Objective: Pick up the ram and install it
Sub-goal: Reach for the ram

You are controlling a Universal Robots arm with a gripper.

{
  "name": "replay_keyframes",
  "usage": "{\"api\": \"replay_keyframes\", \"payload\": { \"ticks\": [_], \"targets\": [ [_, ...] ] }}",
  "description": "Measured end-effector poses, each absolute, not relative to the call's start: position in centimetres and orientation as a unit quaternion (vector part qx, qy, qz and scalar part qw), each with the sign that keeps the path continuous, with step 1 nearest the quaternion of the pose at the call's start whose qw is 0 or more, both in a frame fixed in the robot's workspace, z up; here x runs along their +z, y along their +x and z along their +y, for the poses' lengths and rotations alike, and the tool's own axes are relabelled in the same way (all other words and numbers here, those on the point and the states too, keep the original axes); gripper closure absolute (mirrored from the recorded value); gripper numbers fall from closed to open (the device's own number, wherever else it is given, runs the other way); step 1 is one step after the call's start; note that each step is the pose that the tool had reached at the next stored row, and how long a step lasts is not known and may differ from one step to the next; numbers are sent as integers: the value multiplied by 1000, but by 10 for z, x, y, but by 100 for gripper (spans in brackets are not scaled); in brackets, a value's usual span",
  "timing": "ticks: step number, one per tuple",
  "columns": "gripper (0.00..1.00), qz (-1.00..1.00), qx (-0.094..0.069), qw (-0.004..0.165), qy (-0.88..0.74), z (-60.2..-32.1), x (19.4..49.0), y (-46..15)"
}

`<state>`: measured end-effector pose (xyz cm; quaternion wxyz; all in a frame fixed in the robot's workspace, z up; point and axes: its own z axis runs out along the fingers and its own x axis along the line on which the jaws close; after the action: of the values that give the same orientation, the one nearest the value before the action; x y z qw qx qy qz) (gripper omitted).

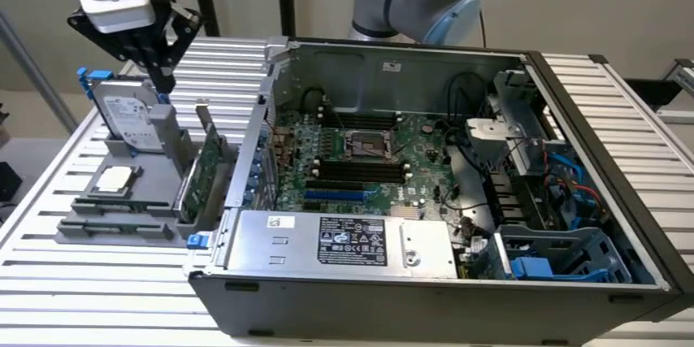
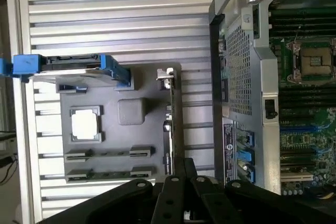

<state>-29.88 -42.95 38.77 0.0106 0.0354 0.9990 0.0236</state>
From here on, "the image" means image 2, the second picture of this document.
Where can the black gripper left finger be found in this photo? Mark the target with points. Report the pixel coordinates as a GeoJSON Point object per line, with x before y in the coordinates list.
{"type": "Point", "coordinates": [168, 197]}

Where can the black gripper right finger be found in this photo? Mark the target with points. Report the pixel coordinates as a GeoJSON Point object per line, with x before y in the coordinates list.
{"type": "Point", "coordinates": [210, 203]}

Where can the black RAM slot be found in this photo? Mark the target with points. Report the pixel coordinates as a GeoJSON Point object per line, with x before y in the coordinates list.
{"type": "Point", "coordinates": [302, 12]}
{"type": "Point", "coordinates": [304, 96]}
{"type": "Point", "coordinates": [302, 27]}
{"type": "Point", "coordinates": [304, 88]}
{"type": "Point", "coordinates": [302, 20]}
{"type": "Point", "coordinates": [288, 34]}

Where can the blue disk bay clip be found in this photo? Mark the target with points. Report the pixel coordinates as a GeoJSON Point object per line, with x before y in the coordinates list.
{"type": "Point", "coordinates": [251, 176]}
{"type": "Point", "coordinates": [248, 159]}

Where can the black label sticker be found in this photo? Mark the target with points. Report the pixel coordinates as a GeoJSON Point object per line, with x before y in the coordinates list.
{"type": "Point", "coordinates": [229, 150]}

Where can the grey plastic parts rack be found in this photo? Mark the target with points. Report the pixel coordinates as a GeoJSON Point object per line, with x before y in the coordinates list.
{"type": "Point", "coordinates": [131, 134]}

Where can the white expansion slot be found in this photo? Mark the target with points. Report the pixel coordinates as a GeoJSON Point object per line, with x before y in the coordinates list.
{"type": "Point", "coordinates": [296, 177]}

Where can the black expansion slot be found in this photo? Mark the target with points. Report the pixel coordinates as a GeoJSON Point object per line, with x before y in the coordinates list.
{"type": "Point", "coordinates": [296, 161]}
{"type": "Point", "coordinates": [296, 152]}

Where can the green motherboard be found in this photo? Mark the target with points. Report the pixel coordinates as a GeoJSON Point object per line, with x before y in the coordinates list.
{"type": "Point", "coordinates": [296, 140]}

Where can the silver CPU chip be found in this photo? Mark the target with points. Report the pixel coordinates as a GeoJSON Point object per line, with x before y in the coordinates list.
{"type": "Point", "coordinates": [83, 124]}

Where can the black case latch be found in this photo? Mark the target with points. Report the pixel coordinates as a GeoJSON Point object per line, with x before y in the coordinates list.
{"type": "Point", "coordinates": [271, 108]}

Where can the blue expansion slot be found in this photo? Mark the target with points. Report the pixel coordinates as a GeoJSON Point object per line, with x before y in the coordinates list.
{"type": "Point", "coordinates": [299, 129]}

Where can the open grey PC case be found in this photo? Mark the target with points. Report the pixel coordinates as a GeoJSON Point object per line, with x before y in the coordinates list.
{"type": "Point", "coordinates": [267, 77]}

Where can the metal CPU socket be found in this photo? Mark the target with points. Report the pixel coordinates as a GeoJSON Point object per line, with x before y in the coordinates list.
{"type": "Point", "coordinates": [315, 62]}

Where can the hard disk in blue caddy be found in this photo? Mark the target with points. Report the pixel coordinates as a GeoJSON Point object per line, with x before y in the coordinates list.
{"type": "Point", "coordinates": [26, 64]}

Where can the graphics card with metal bracket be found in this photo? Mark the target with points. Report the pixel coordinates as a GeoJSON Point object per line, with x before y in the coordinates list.
{"type": "Point", "coordinates": [172, 108]}

